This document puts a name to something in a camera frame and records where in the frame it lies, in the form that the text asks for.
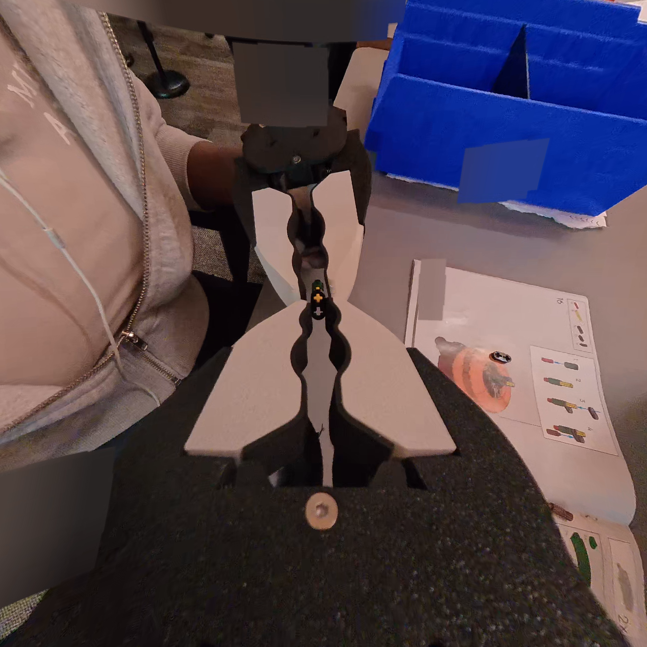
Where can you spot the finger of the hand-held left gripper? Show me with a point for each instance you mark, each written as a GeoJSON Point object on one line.
{"type": "Point", "coordinates": [341, 227]}
{"type": "Point", "coordinates": [270, 227]}

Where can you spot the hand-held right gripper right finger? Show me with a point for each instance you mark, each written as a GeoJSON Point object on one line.
{"type": "Point", "coordinates": [389, 394]}

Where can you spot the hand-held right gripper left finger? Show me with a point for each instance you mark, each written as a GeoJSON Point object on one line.
{"type": "Point", "coordinates": [242, 394]}

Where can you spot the small black yellow toy pin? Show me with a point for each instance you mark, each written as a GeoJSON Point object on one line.
{"type": "Point", "coordinates": [317, 298]}

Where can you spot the small black brick piece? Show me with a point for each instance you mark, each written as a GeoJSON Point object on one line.
{"type": "Point", "coordinates": [500, 357]}

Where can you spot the person's left forearm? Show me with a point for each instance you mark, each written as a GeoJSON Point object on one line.
{"type": "Point", "coordinates": [212, 172]}

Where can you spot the grey desk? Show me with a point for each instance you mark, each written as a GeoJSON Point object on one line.
{"type": "Point", "coordinates": [455, 237]}

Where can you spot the open instruction booklet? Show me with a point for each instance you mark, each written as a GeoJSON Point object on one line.
{"type": "Point", "coordinates": [485, 308]}

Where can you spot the black stand base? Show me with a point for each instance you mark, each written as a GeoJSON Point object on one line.
{"type": "Point", "coordinates": [169, 83]}

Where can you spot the blue plastic storage bin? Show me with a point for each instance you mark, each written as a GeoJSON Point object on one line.
{"type": "Point", "coordinates": [429, 126]}

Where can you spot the person in beige hoodie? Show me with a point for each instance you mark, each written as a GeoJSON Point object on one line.
{"type": "Point", "coordinates": [76, 283]}

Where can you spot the small dark red brick piece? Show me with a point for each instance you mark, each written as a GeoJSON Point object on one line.
{"type": "Point", "coordinates": [561, 512]}

